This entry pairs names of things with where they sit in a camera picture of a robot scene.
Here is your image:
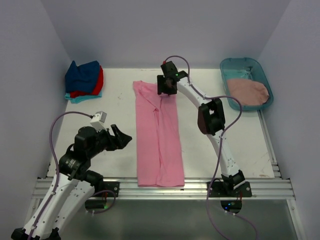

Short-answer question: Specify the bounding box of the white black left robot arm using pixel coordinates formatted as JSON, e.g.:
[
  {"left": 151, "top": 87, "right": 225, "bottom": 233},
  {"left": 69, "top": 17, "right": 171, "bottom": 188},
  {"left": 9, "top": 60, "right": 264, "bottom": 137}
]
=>
[{"left": 11, "top": 124, "right": 132, "bottom": 240}]

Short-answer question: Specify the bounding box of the teal plastic bin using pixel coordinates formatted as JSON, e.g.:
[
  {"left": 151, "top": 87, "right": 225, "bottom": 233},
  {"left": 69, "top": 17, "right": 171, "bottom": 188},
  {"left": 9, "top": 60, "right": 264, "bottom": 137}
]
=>
[{"left": 219, "top": 57, "right": 274, "bottom": 112}]

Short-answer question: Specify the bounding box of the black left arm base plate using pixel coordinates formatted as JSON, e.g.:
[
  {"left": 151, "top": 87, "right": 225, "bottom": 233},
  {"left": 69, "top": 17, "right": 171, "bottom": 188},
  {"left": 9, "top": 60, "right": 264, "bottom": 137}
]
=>
[{"left": 100, "top": 181, "right": 120, "bottom": 198}]

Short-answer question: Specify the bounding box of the folded red t-shirt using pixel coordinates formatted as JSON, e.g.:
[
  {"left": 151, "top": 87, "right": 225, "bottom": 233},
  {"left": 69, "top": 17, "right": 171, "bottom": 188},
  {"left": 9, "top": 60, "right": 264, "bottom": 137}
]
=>
[{"left": 69, "top": 66, "right": 104, "bottom": 99}]

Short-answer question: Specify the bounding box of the pink t-shirt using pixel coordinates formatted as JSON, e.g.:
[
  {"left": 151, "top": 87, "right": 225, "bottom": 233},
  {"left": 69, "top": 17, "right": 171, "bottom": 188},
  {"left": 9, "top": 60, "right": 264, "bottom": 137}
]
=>
[{"left": 133, "top": 81, "right": 185, "bottom": 187}]

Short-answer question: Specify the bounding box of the folded teal t-shirt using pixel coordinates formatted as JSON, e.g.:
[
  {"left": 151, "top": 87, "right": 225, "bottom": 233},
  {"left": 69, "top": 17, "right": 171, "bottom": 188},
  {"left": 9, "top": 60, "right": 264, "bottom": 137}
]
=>
[{"left": 64, "top": 91, "right": 102, "bottom": 104}]

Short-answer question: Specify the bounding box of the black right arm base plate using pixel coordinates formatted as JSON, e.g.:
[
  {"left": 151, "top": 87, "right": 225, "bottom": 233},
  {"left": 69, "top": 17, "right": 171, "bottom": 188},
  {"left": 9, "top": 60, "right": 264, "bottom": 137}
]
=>
[{"left": 206, "top": 181, "right": 253, "bottom": 198}]

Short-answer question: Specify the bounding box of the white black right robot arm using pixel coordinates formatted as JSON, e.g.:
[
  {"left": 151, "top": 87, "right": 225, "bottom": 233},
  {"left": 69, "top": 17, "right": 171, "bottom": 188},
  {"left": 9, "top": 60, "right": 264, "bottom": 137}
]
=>
[{"left": 157, "top": 60, "right": 246, "bottom": 197}]

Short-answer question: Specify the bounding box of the salmon pink cloth in bin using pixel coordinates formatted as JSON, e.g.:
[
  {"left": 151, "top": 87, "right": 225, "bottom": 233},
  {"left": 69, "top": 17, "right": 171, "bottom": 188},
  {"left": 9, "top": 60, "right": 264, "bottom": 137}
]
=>
[{"left": 226, "top": 78, "right": 270, "bottom": 106}]

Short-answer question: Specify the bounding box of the aluminium mounting rail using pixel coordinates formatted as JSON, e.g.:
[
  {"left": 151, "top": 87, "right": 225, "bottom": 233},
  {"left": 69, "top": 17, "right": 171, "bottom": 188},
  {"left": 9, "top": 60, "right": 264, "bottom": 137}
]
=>
[{"left": 31, "top": 177, "right": 294, "bottom": 201}]

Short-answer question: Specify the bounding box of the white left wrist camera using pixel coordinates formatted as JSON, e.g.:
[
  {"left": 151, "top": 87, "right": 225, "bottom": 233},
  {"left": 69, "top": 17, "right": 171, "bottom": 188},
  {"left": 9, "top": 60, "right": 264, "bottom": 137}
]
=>
[{"left": 90, "top": 111, "right": 107, "bottom": 132}]

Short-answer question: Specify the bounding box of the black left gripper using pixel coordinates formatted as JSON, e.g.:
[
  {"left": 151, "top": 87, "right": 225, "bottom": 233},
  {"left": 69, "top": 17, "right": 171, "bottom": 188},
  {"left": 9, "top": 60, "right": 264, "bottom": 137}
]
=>
[{"left": 87, "top": 123, "right": 132, "bottom": 158}]

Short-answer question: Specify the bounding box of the folded blue t-shirt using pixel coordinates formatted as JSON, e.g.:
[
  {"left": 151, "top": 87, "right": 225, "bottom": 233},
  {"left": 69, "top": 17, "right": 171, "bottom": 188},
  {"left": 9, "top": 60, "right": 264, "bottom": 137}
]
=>
[{"left": 64, "top": 60, "right": 100, "bottom": 93}]

